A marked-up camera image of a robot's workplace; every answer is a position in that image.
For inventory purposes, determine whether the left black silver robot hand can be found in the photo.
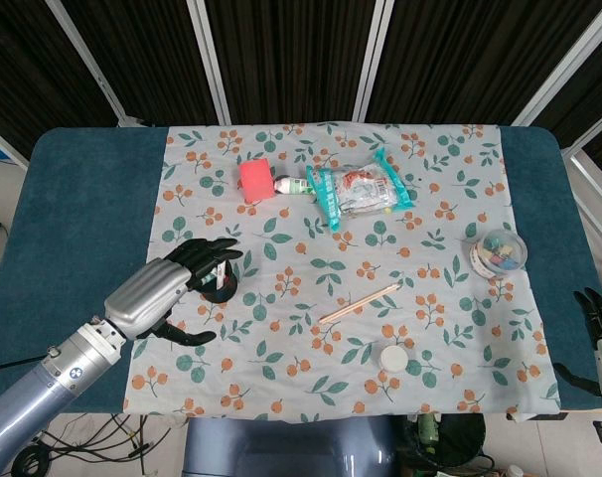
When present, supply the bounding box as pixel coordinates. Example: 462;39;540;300
104;238;244;347

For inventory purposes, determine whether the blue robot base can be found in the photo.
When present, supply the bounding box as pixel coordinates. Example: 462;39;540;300
181;415;399;477

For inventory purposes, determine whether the black mesh pen holder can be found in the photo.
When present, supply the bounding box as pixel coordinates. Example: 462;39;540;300
199;262;240;303

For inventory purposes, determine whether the teal fabric table cover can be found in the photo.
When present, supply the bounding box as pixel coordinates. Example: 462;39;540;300
0;126;602;414

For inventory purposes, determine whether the clear jar of coloured clips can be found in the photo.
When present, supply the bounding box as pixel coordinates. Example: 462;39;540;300
468;228;529;280

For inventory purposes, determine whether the pink sponge block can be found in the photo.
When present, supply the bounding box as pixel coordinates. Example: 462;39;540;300
237;158;276;204

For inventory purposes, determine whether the black bin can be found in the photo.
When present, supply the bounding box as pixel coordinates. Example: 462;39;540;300
407;411;487;477

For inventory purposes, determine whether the white bottle green label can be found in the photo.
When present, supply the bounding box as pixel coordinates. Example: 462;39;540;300
272;175;315;197

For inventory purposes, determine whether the floral print tablecloth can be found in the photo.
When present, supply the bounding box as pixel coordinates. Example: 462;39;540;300
121;122;563;424

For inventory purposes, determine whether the wooden chopstick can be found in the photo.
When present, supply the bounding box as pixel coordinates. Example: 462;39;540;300
319;284;402;325
318;281;399;322

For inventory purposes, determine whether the white round lid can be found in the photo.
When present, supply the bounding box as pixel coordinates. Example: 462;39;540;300
378;344;411;374

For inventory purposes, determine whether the teal clear snack bag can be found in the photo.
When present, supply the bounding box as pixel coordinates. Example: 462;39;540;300
305;147;415;234

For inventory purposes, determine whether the black floor cable bundle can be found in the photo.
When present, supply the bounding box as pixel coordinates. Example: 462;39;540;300
10;411;156;477

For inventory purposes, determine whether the dark screen panel white frame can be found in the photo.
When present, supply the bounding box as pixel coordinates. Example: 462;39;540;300
0;0;129;150
354;0;602;126
47;0;231;126
512;49;602;170
187;0;395;125

